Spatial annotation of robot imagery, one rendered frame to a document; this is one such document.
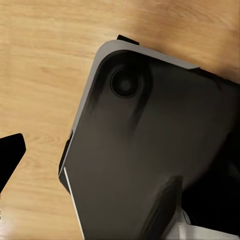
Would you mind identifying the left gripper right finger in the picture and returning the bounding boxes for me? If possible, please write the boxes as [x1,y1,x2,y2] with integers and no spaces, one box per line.
[224,133,240,173]

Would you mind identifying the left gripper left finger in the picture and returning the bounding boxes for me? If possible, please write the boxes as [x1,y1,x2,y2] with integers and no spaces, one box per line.
[0,132,26,193]

